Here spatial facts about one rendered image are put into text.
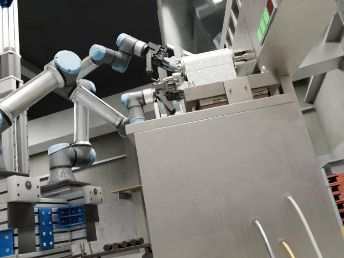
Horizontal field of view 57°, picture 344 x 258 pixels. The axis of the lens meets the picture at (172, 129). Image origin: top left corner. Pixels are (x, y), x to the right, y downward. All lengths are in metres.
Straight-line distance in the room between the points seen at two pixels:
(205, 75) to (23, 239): 1.04
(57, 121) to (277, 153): 6.47
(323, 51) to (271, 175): 5.32
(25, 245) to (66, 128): 5.95
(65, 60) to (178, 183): 0.72
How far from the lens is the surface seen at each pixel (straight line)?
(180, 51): 2.30
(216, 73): 1.58
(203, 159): 1.17
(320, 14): 1.37
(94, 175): 10.70
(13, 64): 1.88
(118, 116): 1.58
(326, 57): 6.37
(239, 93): 1.30
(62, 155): 1.81
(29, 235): 1.34
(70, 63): 1.46
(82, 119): 1.93
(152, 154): 1.18
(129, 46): 1.70
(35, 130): 7.68
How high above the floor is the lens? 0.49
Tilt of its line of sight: 17 degrees up
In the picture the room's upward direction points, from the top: 11 degrees counter-clockwise
